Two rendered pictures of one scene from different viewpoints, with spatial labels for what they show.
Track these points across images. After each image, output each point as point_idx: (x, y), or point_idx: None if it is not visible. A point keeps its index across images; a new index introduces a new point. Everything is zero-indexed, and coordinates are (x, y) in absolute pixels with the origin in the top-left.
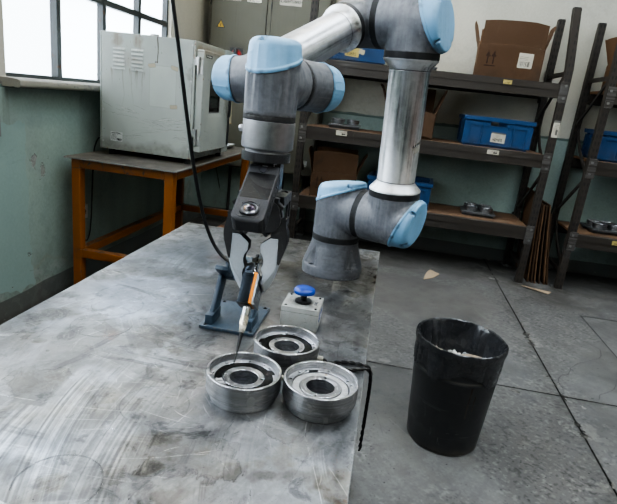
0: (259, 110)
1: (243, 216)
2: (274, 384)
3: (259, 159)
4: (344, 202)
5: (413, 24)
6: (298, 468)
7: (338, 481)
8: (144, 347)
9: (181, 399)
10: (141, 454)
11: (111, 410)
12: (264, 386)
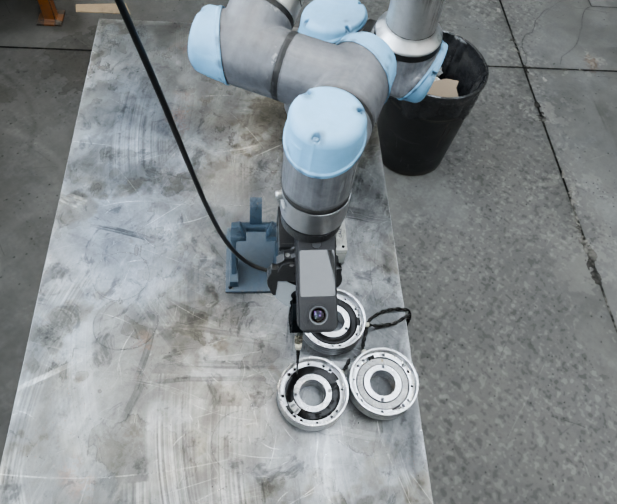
0: (314, 207)
1: (314, 328)
2: (346, 404)
3: (313, 241)
4: None
5: None
6: (388, 483)
7: (421, 488)
8: (189, 350)
9: (261, 425)
10: None
11: (209, 463)
12: (340, 412)
